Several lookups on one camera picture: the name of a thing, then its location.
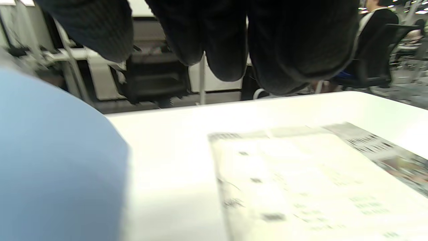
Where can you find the white printed sheet material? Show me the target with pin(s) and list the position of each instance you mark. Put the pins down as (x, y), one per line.
(301, 184)

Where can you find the colour newspaper material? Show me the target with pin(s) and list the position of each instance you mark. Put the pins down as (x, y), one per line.
(401, 164)

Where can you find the black office chair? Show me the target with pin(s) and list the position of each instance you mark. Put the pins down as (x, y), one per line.
(371, 77)
(153, 80)

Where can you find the person's right hand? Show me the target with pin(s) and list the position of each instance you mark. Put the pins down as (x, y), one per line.
(294, 40)

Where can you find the white desk leg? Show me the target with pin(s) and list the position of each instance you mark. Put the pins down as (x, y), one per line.
(202, 83)

